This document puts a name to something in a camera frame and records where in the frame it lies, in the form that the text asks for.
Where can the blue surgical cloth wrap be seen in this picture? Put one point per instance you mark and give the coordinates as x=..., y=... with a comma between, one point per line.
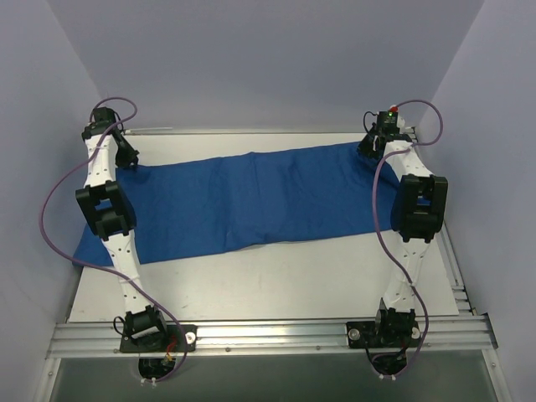
x=225, y=204

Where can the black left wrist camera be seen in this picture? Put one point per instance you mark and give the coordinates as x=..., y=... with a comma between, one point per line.
x=103, y=114

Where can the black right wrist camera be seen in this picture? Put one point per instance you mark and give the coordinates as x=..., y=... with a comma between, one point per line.
x=387, y=122

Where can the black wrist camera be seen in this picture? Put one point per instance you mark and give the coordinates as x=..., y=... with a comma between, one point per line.
x=103, y=114
x=387, y=122

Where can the aluminium frame rail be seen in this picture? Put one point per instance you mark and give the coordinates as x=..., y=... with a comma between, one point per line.
x=261, y=338

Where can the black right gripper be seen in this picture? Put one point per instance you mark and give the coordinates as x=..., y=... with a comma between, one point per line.
x=368, y=146

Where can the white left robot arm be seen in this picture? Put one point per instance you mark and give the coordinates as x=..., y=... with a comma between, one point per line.
x=111, y=218

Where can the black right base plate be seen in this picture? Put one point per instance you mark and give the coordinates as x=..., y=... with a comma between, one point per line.
x=370, y=334

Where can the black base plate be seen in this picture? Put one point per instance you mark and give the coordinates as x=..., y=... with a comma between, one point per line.
x=370, y=334
x=170, y=342

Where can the aluminium back rail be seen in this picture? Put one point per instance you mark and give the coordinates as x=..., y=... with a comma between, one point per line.
x=175, y=131

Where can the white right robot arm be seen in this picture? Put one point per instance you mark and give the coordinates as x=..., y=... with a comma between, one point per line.
x=416, y=216

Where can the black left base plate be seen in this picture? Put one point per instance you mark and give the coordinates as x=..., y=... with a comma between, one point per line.
x=170, y=342

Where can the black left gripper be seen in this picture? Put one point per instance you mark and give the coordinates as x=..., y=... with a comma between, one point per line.
x=126, y=155

